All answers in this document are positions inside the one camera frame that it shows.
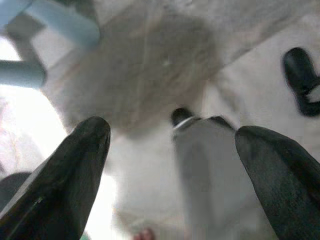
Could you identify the person's bare foot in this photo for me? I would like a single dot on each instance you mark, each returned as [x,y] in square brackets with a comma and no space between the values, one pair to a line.
[145,235]

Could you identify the light blue plastic chair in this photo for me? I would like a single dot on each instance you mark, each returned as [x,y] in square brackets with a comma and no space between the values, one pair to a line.
[70,27]

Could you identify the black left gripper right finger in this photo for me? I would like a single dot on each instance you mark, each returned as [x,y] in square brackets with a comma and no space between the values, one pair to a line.
[287,187]

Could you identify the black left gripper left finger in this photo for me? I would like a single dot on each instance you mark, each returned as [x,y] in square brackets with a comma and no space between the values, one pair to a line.
[55,187]

